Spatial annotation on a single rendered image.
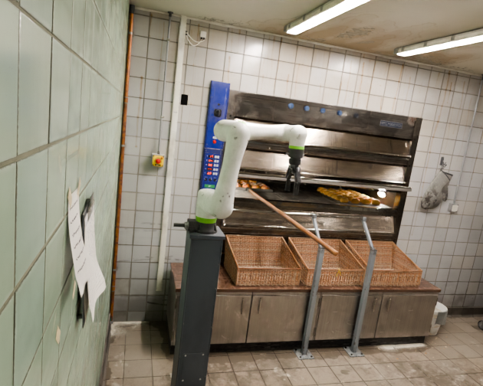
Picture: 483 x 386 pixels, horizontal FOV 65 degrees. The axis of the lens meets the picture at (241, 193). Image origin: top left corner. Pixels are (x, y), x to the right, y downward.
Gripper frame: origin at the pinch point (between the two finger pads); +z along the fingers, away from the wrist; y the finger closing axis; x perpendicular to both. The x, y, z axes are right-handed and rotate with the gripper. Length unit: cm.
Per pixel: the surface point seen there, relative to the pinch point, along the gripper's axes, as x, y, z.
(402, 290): 138, -53, 95
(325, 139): 73, -107, -30
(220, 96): -28, -103, -57
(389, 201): 163, -122, 28
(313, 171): 64, -106, 0
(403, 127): 154, -109, -47
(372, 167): 127, -109, -7
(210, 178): -32, -104, 11
